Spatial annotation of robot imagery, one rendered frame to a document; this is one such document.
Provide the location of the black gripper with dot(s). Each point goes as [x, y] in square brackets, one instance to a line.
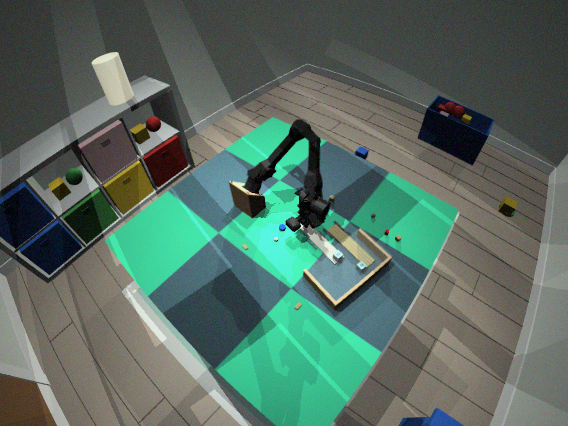
[294, 223]

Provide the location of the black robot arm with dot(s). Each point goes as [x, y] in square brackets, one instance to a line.
[313, 179]

